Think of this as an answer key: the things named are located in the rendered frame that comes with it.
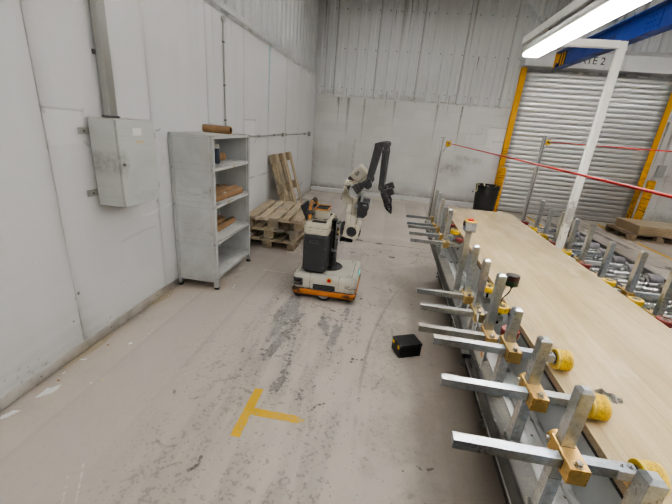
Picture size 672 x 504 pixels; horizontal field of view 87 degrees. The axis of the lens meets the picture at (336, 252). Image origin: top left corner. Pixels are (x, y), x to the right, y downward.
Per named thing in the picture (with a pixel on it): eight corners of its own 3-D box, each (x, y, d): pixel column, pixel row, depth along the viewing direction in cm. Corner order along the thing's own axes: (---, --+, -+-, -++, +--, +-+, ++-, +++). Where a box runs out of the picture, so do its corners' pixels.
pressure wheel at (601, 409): (594, 394, 112) (579, 390, 120) (594, 420, 110) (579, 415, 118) (614, 397, 111) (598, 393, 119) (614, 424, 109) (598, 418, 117)
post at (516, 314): (487, 406, 153) (515, 308, 136) (485, 400, 156) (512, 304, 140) (495, 407, 152) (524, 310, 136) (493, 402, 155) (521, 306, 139)
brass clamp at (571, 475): (562, 483, 90) (568, 468, 88) (541, 439, 102) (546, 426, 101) (588, 488, 89) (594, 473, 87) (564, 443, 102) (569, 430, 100)
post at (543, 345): (505, 451, 128) (542, 339, 112) (502, 443, 132) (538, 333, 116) (515, 453, 128) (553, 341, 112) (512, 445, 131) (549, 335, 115)
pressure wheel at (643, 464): (620, 460, 97) (631, 495, 92) (639, 454, 91) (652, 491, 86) (644, 464, 96) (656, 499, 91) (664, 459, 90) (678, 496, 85)
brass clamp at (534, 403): (527, 410, 113) (531, 397, 111) (514, 382, 126) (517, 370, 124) (547, 413, 112) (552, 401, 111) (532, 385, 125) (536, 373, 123)
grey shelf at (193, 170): (178, 284, 376) (166, 131, 323) (217, 256, 460) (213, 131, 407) (218, 290, 370) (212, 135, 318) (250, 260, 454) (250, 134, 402)
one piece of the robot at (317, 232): (299, 281, 367) (303, 202, 339) (311, 263, 418) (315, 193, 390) (331, 285, 363) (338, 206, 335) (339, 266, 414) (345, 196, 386)
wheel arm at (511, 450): (451, 449, 96) (454, 439, 94) (449, 438, 99) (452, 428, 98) (652, 487, 90) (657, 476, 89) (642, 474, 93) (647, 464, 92)
